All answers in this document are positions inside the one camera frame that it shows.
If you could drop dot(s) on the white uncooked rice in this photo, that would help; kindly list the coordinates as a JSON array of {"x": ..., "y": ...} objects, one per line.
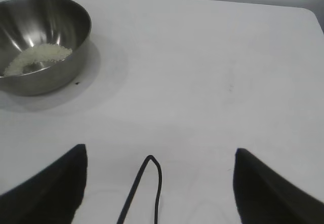
[{"x": 33, "y": 56}]

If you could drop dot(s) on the stainless steel mixing bowl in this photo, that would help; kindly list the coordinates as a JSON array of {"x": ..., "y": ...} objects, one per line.
[{"x": 38, "y": 23}]

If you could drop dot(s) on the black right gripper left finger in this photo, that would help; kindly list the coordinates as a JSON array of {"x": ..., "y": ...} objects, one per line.
[{"x": 45, "y": 191}]

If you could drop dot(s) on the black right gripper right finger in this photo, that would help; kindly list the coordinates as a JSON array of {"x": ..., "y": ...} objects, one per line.
[{"x": 273, "y": 196}]

